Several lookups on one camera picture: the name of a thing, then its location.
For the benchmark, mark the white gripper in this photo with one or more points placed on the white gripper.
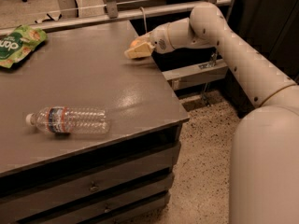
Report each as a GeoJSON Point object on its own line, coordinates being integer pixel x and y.
{"type": "Point", "coordinates": [159, 40]}

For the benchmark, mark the orange fruit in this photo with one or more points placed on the orange fruit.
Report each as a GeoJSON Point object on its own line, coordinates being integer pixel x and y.
{"type": "Point", "coordinates": [135, 43]}

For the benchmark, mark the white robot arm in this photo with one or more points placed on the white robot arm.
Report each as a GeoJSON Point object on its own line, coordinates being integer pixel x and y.
{"type": "Point", "coordinates": [264, 164]}

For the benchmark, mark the green rice chip bag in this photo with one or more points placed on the green rice chip bag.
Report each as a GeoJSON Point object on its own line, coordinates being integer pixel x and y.
{"type": "Point", "coordinates": [19, 44]}

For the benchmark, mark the clear plastic water bottle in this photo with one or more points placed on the clear plastic water bottle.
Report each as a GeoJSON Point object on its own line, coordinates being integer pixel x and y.
{"type": "Point", "coordinates": [70, 120]}

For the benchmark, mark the dark cabinet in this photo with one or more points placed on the dark cabinet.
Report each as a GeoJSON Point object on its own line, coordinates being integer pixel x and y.
{"type": "Point", "coordinates": [271, 27]}

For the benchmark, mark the grey drawer cabinet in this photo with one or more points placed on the grey drawer cabinet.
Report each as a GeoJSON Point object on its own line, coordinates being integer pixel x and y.
{"type": "Point", "coordinates": [85, 179]}

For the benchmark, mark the grey metal frame rail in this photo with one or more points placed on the grey metal frame rail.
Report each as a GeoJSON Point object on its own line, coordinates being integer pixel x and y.
{"type": "Point", "coordinates": [178, 75]}

